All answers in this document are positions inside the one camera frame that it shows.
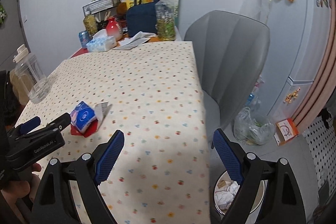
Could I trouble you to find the pink curtain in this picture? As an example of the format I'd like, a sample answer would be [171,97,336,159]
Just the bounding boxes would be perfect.
[293,0,335,133]

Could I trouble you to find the white refrigerator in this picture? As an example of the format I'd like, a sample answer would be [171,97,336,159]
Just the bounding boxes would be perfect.
[241,0,334,119]

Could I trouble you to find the jar with yellow contents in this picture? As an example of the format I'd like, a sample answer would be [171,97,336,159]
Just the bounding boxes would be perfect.
[83,12,97,36]

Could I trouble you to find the white bag of trash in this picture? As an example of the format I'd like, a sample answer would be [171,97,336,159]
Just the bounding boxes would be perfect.
[244,76,264,111]

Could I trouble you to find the navy lunch bag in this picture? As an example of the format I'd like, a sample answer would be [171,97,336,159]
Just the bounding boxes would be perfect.
[126,0,159,38]

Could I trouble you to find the blue drink can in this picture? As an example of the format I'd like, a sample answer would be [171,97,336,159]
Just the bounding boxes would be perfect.
[79,30,91,49]

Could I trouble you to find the orange white box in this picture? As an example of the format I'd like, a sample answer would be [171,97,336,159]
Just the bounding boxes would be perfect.
[274,118,299,146]

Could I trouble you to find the clear large water jug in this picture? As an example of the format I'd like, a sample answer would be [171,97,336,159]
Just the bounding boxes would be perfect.
[13,44,51,104]

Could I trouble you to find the left hand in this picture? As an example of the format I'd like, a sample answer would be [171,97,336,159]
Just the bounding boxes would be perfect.
[0,162,43,214]

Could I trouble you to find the blue tissue box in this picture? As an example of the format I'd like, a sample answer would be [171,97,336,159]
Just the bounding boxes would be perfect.
[86,29,117,52]

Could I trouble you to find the clear plastic bag on floor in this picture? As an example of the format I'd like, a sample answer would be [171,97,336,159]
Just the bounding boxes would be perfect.
[233,107,276,145]

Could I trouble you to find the grey upholstered chair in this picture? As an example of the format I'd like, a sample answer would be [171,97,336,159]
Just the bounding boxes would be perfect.
[185,10,270,138]

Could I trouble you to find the printed paper scrap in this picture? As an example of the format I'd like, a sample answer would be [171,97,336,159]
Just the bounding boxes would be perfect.
[94,101,113,122]

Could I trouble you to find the blue tissue packet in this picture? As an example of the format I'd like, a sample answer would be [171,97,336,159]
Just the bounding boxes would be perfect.
[70,101,97,132]

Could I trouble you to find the clear bottle with greens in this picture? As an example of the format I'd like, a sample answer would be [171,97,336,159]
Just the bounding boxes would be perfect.
[155,0,176,41]

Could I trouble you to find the white round trash bin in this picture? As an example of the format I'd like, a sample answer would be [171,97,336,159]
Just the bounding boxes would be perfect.
[213,171,266,215]

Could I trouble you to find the papers on table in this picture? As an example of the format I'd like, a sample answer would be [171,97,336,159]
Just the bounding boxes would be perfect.
[114,31,157,50]

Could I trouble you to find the printed paper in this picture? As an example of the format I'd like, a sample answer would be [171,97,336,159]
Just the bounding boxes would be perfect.
[215,181,240,210]

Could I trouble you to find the grey door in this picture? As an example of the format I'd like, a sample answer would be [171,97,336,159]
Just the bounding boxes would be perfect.
[0,0,30,71]

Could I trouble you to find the small cardboard box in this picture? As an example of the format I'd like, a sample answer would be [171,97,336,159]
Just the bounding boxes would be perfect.
[217,180,231,189]

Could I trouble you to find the black wire basket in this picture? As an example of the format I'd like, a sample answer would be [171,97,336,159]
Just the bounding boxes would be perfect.
[83,0,120,16]

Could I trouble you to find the floral tablecloth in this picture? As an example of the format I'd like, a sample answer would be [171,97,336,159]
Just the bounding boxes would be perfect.
[18,42,210,223]

